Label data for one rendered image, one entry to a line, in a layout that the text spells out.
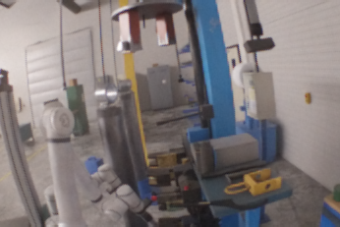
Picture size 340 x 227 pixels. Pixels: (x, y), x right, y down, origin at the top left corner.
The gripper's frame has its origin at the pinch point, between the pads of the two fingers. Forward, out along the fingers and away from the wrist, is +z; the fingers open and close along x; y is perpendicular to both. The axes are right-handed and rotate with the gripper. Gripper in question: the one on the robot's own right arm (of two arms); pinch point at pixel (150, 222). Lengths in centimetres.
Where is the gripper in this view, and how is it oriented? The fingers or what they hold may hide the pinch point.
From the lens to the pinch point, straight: 162.7
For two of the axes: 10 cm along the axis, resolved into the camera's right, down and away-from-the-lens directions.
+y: -6.9, 5.7, -4.5
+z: 3.7, 8.1, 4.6
